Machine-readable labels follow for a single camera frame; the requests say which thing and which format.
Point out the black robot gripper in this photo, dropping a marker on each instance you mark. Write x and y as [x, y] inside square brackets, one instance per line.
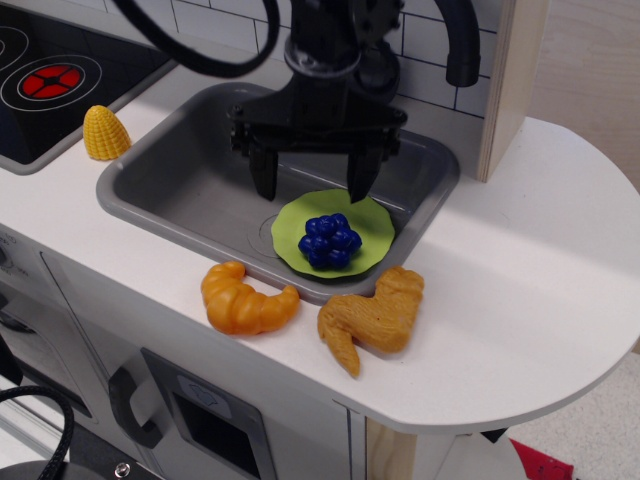
[336, 100]

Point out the blue toy blueberries cluster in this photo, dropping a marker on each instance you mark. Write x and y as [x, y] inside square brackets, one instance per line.
[329, 242]

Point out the green toy plate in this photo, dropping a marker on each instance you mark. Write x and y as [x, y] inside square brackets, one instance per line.
[369, 219]

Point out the grey toy sink basin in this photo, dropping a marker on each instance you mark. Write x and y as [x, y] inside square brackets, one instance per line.
[183, 182]

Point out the orange toy croissant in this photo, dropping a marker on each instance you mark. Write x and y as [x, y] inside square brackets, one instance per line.
[236, 308]

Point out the toy fried chicken wing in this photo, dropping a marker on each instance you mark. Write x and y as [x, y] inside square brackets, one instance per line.
[383, 321]

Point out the black toy faucet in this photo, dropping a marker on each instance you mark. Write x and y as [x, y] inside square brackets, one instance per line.
[462, 40]

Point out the yellow toy corn piece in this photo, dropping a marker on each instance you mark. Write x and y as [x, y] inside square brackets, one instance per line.
[105, 137]

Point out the black toy stovetop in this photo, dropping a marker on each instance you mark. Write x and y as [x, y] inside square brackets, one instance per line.
[52, 73]

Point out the red cloth on floor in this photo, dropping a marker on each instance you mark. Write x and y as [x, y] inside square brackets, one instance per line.
[540, 466]

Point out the wooden kitchen side post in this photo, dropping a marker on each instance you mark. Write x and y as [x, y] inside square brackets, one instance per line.
[519, 38]

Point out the dark grey oven door handle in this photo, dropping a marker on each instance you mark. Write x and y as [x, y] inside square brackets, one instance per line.
[121, 388]

